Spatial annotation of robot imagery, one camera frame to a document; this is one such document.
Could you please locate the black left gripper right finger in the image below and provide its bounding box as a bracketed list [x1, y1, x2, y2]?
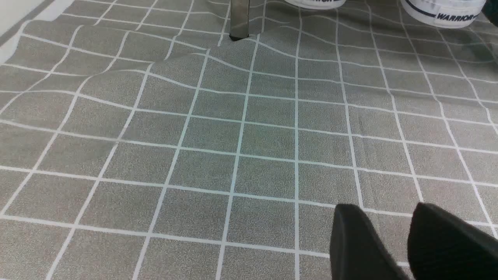
[407, 203, 498, 280]

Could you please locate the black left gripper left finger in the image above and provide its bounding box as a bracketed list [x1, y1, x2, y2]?
[330, 204, 409, 280]

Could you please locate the navy slip-on shoe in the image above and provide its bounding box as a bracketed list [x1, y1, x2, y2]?
[400, 0, 486, 29]
[285, 0, 346, 11]

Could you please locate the steel shoe rack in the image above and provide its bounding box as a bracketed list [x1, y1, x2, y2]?
[229, 0, 250, 41]

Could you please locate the grey checked table cloth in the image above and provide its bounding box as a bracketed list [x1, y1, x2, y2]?
[1, 0, 497, 280]

